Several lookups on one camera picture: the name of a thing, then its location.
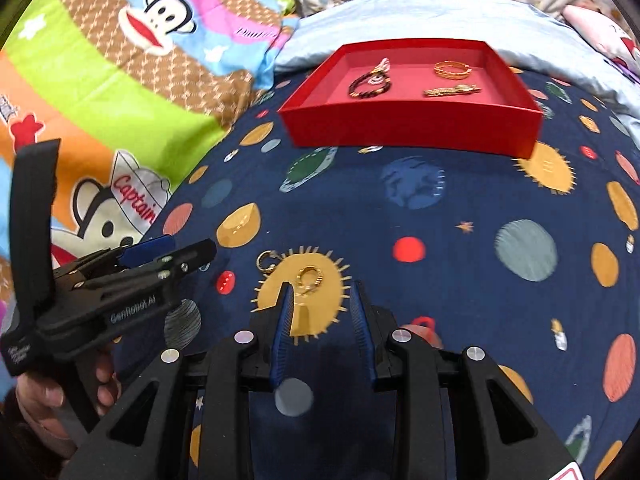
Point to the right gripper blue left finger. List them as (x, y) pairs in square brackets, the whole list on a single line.
[(282, 339)]

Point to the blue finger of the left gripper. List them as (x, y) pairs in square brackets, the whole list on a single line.
[(147, 251)]

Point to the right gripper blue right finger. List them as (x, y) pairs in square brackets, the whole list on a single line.
[(360, 310)]

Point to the gold hoop earring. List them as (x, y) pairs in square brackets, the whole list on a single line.
[(308, 280), (267, 261)]

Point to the dark bead bracelet gold charms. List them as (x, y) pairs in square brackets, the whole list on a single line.
[(369, 85)]

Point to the gold wrist watch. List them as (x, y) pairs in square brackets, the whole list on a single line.
[(451, 91)]

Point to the red jewelry tray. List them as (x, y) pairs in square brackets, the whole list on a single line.
[(502, 118)]

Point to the left hand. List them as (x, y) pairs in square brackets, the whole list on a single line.
[(38, 397)]

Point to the navy planet print bedsheet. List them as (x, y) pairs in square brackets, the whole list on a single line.
[(535, 261)]

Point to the colourful monkey cartoon quilt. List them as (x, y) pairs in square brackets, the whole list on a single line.
[(137, 92)]

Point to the gold bangle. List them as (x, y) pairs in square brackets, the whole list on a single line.
[(452, 70)]

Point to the light blue blanket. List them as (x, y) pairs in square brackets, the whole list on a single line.
[(522, 35)]

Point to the pink white plush toy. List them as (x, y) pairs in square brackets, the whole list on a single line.
[(605, 36)]

